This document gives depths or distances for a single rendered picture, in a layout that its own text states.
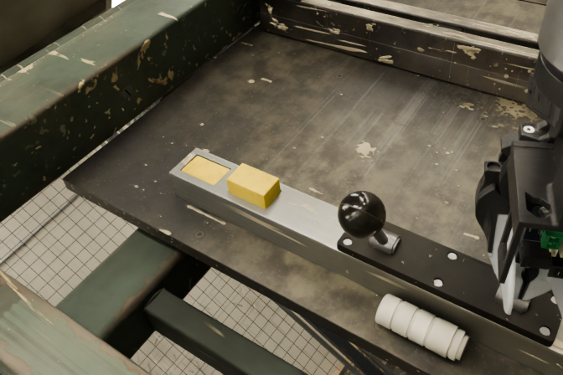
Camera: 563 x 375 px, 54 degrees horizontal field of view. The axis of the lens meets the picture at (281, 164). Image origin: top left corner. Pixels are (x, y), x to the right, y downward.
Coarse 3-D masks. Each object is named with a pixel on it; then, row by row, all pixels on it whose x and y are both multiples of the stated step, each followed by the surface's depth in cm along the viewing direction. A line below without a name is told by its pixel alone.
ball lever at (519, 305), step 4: (524, 268) 46; (500, 288) 47; (500, 292) 47; (496, 296) 47; (500, 296) 47; (500, 300) 47; (516, 300) 46; (520, 300) 46; (528, 300) 46; (516, 304) 46; (520, 304) 46; (524, 304) 46; (528, 304) 46; (512, 308) 46; (516, 308) 46; (520, 308) 46; (524, 308) 46; (520, 312) 46
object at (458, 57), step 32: (288, 0) 86; (320, 0) 84; (352, 0) 84; (384, 0) 83; (288, 32) 90; (320, 32) 86; (352, 32) 82; (384, 32) 79; (416, 32) 76; (448, 32) 75; (480, 32) 75; (512, 32) 74; (416, 64) 79; (448, 64) 76; (480, 64) 74; (512, 64) 71; (512, 96) 74
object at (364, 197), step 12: (360, 192) 43; (348, 204) 42; (360, 204) 42; (372, 204) 42; (348, 216) 42; (360, 216) 42; (372, 216) 42; (384, 216) 42; (348, 228) 42; (360, 228) 42; (372, 228) 42; (372, 240) 52; (384, 240) 50; (396, 240) 51
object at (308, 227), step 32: (224, 160) 64; (192, 192) 63; (224, 192) 60; (288, 192) 60; (256, 224) 59; (288, 224) 56; (320, 224) 56; (320, 256) 56; (384, 288) 53; (416, 288) 50; (448, 320) 50; (480, 320) 47; (512, 352) 48; (544, 352) 45
